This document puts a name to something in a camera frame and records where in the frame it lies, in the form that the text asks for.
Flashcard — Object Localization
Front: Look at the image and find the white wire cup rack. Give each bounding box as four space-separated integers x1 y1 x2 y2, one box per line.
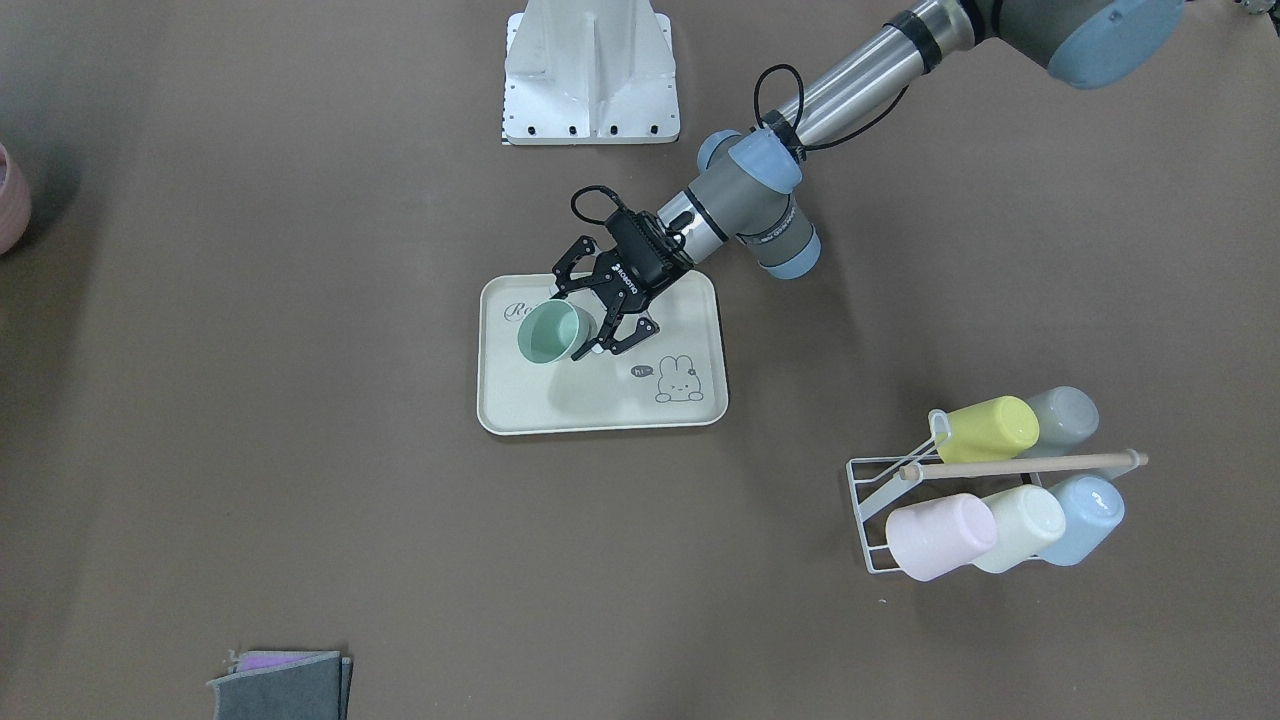
845 410 1149 582

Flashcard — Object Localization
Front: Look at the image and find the cream white plastic cup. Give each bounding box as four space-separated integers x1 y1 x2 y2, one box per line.
972 484 1066 574

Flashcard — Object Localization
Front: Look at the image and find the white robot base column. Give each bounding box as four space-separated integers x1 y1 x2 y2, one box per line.
500 1 682 146

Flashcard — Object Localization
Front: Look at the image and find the pink bowl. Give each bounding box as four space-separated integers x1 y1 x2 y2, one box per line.
0 145 32 255

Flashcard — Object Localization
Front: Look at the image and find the yellow plastic cup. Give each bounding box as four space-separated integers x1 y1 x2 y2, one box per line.
938 395 1041 462

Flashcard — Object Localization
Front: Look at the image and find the light blue plastic cup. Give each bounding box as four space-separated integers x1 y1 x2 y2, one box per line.
1037 473 1126 568

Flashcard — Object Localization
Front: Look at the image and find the green plastic cup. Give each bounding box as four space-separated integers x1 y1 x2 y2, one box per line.
517 299 596 365

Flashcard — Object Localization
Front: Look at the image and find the grey plastic cup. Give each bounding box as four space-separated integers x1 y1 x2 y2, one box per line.
1019 386 1100 457

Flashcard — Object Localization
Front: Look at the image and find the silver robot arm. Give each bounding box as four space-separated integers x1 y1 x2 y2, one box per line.
553 1 1184 361

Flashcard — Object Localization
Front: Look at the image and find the dark wallet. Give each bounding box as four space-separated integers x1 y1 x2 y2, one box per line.
207 650 353 719

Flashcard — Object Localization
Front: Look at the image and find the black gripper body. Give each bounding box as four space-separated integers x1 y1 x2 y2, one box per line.
602 208 694 307

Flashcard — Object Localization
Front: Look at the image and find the white plastic tray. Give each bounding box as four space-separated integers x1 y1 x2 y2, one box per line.
476 272 730 436

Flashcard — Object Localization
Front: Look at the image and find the pink plastic cup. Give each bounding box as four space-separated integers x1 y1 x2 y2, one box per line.
884 493 997 582

